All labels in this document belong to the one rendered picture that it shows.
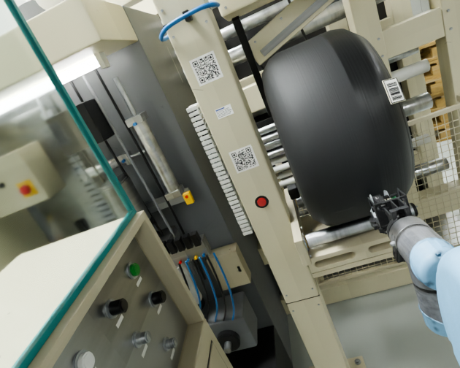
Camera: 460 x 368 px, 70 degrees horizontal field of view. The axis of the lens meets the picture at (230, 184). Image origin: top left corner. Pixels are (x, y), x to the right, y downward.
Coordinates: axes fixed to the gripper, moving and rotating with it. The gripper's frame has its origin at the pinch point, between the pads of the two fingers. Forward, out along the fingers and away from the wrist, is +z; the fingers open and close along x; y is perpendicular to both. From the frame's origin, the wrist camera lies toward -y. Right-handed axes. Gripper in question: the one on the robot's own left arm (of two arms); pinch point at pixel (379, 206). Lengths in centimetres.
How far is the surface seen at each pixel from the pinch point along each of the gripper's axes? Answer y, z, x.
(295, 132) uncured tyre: 27.0, -3.0, 14.2
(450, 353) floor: -98, 43, -18
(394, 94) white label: 27.0, -2.4, -10.0
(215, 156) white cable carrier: 25.8, 15.4, 39.5
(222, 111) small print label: 38, 13, 32
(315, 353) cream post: -66, 26, 35
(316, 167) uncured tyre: 17.2, -4.8, 12.2
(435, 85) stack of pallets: -16, 246, -122
